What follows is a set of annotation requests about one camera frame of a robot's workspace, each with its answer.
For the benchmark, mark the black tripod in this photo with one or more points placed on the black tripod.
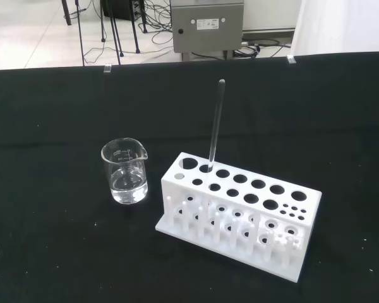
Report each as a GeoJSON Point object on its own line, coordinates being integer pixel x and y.
{"type": "Point", "coordinates": [117, 38]}

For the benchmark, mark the black bench cloth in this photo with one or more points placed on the black bench cloth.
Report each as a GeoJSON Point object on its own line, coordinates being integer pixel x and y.
{"type": "Point", "coordinates": [50, 189]}

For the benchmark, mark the clear plastic cloth clip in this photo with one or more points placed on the clear plastic cloth clip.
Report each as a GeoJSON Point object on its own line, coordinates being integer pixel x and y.
{"type": "Point", "coordinates": [107, 68]}
{"type": "Point", "coordinates": [290, 59]}

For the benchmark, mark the white test tube rack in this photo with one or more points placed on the white test tube rack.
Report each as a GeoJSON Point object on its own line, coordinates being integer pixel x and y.
{"type": "Point", "coordinates": [240, 192]}

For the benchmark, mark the pale board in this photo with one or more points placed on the pale board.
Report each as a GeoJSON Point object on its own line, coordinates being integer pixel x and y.
{"type": "Point", "coordinates": [341, 25]}

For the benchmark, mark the grey metal cabinet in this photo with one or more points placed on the grey metal cabinet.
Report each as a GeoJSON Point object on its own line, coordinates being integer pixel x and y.
{"type": "Point", "coordinates": [205, 38]}

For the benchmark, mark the thin black stand pole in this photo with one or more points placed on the thin black stand pole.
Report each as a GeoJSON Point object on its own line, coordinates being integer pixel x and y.
{"type": "Point", "coordinates": [80, 38]}

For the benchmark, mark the glass beaker with water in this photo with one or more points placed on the glass beaker with water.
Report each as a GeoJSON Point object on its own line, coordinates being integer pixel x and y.
{"type": "Point", "coordinates": [126, 189]}

